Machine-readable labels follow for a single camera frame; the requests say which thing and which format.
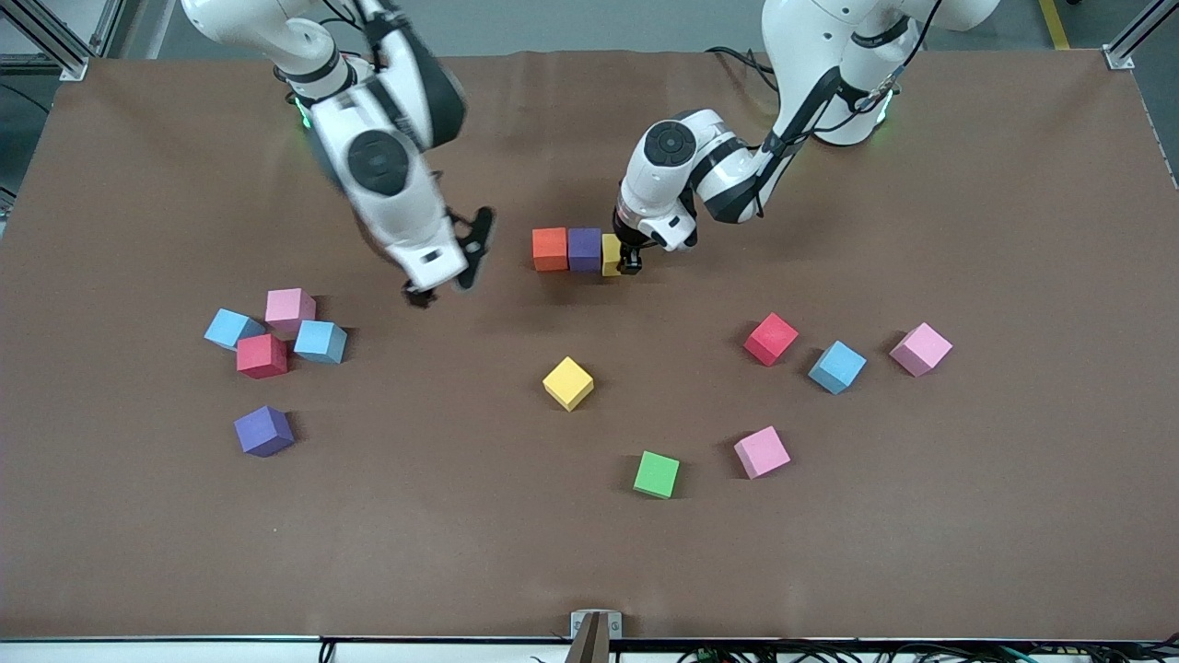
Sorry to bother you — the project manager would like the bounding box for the aluminium frame post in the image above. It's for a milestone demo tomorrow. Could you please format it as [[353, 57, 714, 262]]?
[[0, 0, 125, 82], [1103, 0, 1179, 71]]

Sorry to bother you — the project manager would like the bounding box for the black arm base cable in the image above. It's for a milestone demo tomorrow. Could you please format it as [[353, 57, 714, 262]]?
[[705, 46, 784, 93]]

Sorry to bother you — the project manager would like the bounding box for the pink foam cube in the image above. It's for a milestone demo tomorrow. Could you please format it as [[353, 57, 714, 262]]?
[[889, 322, 954, 378], [733, 425, 792, 481], [265, 288, 317, 332]]

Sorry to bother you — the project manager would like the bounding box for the black cable bundle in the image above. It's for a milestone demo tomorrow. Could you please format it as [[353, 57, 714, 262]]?
[[677, 642, 1179, 663]]

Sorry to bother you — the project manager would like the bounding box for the brown table cover sheet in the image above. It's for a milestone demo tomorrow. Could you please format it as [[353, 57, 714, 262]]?
[[0, 48, 1179, 641]]

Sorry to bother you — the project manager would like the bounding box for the red foam cube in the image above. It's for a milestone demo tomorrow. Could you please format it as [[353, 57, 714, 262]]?
[[236, 333, 289, 380], [743, 312, 800, 367]]

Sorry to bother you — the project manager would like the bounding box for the orange foam cube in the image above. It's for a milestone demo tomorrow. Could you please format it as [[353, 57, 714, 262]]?
[[531, 227, 569, 273]]

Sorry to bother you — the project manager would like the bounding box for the green foam cube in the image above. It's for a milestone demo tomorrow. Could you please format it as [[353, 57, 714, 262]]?
[[633, 450, 681, 501]]

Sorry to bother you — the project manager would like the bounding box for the purple foam cube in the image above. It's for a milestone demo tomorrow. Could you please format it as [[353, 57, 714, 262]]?
[[233, 405, 296, 459], [567, 227, 603, 273]]

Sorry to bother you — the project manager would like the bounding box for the blue foam cube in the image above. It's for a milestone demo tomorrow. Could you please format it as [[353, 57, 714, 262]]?
[[204, 308, 266, 352], [808, 340, 868, 396], [293, 320, 349, 365]]

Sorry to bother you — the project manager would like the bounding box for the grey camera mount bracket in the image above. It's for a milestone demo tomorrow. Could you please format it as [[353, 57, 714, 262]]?
[[569, 610, 624, 663]]

